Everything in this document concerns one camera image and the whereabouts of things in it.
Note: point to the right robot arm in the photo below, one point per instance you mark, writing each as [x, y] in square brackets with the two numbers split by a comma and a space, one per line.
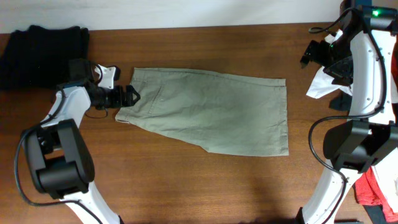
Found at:
[359, 57]

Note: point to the grey-green khaki shorts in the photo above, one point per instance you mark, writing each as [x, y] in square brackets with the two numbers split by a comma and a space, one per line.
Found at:
[222, 113]

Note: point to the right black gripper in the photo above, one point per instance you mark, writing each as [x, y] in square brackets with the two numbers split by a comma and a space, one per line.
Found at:
[344, 74]

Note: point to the folded black garment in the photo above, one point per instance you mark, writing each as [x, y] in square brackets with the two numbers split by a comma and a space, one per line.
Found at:
[39, 57]

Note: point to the red garment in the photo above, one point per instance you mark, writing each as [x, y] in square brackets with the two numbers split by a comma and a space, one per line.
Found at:
[376, 191]

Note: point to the dark teal garment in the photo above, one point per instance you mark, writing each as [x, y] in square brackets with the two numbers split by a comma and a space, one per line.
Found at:
[341, 103]

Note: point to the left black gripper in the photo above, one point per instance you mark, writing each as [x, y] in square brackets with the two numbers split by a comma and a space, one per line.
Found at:
[117, 99]

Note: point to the white crumpled garment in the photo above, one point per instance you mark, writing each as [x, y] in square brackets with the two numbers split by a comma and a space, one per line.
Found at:
[322, 83]

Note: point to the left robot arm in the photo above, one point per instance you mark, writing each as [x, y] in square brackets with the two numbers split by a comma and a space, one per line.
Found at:
[58, 159]

